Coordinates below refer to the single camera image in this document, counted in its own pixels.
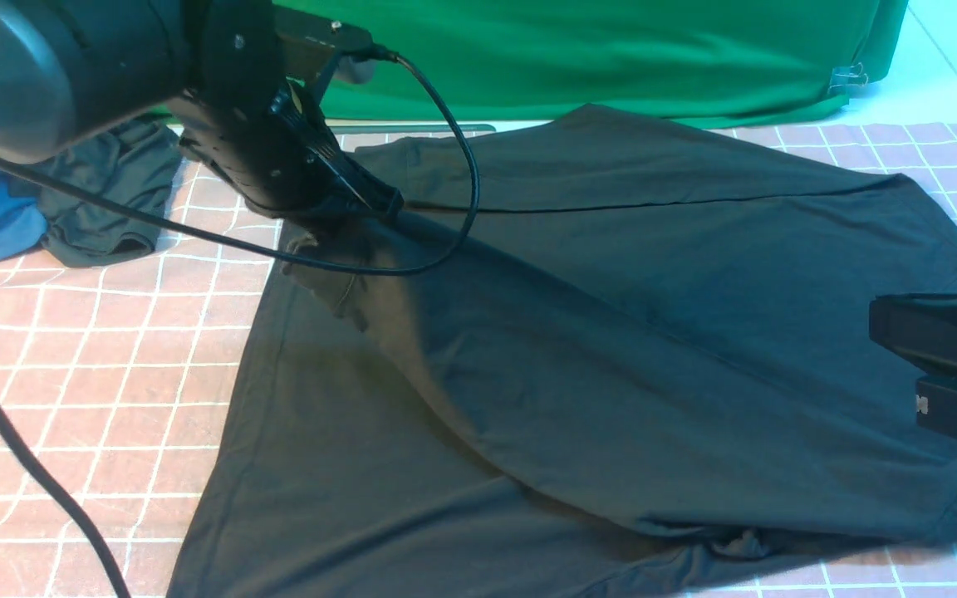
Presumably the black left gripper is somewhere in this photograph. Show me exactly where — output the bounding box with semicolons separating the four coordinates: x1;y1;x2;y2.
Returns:
168;1;404;223

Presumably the dark gray long-sleeved shirt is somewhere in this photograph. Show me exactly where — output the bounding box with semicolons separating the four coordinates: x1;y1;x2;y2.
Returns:
167;106;957;597

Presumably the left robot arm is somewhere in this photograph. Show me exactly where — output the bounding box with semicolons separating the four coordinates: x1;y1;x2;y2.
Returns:
0;1;403;221

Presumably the green backdrop cloth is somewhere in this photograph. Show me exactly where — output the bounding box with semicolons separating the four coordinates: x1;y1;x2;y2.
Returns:
282;1;907;129

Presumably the dark gray crumpled garment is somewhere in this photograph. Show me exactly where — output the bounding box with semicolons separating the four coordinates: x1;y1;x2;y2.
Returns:
8;119;183;268

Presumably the pink white-grid tablecloth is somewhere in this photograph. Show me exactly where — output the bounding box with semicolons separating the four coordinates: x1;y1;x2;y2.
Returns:
0;124;957;597

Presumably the metal binder clip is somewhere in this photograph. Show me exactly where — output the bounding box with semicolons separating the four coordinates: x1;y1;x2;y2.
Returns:
827;63;870;96

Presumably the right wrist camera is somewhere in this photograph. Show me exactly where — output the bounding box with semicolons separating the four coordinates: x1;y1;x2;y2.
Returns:
869;292;957;375

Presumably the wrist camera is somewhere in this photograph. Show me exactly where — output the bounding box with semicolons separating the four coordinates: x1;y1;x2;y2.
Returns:
869;292;957;375
274;5;375;85

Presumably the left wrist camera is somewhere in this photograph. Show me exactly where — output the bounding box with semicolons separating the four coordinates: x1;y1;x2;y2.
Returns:
274;5;375;85

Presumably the black left camera cable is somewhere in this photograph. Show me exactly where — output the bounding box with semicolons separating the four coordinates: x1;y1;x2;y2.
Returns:
0;48;481;598

